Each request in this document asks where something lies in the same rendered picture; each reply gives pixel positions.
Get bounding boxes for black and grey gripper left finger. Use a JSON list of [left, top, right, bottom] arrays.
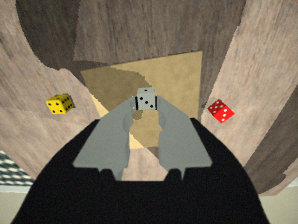
[[10, 96, 138, 224]]

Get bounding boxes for grey die with black pips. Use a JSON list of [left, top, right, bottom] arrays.
[[137, 87, 155, 110]]

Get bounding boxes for red die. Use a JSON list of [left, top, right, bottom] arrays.
[[208, 99, 234, 123]]

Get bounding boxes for tan flat mat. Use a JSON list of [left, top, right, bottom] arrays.
[[81, 51, 202, 149]]

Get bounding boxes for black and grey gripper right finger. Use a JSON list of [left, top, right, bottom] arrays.
[[155, 95, 270, 224]]

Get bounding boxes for yellow die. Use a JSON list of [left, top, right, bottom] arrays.
[[46, 94, 73, 114]]

